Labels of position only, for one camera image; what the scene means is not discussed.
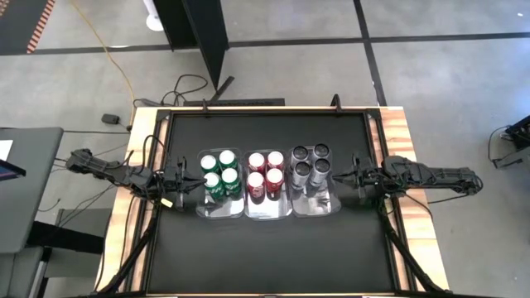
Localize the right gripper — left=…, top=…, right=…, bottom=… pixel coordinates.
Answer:
left=332, top=152, right=387, bottom=204

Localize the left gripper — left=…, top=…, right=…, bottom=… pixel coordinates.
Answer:
left=163, top=156, right=207, bottom=211

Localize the green Sprite can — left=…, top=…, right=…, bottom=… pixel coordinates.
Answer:
left=220, top=167, right=243, bottom=196
left=203, top=171, right=227, bottom=199
left=218, top=149, right=240, bottom=171
left=200, top=154, right=220, bottom=175

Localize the white Celsius can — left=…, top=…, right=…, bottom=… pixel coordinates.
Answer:
left=289, top=145, right=311, bottom=165
left=311, top=142, right=332, bottom=162
left=291, top=160, right=312, bottom=190
left=309, top=157, right=332, bottom=187

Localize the red Coca-Cola can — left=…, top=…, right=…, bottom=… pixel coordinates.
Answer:
left=264, top=167, right=286, bottom=195
left=247, top=151, right=267, bottom=174
left=266, top=150, right=286, bottom=171
left=246, top=171, right=266, bottom=199

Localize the clear plastic bin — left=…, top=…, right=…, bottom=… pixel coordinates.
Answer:
left=243, top=148, right=294, bottom=219
left=194, top=147, right=246, bottom=219
left=288, top=144, right=343, bottom=218

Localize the black table mat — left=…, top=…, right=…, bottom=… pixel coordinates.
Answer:
left=147, top=110, right=394, bottom=296

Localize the grey furniture base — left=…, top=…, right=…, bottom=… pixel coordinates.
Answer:
left=0, top=206, right=108, bottom=298

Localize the black standing partition panel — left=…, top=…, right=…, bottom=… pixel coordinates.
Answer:
left=152, top=0, right=230, bottom=90

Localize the grey side table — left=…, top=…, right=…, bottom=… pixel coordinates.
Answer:
left=0, top=127, right=65, bottom=254

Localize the black equipment cart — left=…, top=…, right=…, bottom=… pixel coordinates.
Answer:
left=487, top=114, right=530, bottom=170

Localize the dark tablet screen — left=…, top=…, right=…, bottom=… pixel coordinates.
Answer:
left=0, top=159, right=27, bottom=182

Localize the white paper sheet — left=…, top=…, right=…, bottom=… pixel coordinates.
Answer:
left=0, top=139, right=14, bottom=162

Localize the black mat with orange edge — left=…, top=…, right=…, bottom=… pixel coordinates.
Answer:
left=0, top=0, right=56, bottom=55

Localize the black floor cable loop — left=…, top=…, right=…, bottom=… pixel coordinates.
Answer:
left=132, top=73, right=209, bottom=109

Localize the black diagonal frame strut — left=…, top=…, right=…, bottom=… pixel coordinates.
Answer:
left=97, top=206, right=161, bottom=296
left=378, top=204, right=446, bottom=294

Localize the yellow cable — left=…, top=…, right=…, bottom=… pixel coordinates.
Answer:
left=69, top=0, right=137, bottom=109

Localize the white round pedestal base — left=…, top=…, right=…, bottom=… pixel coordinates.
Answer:
left=142, top=0, right=166, bottom=32

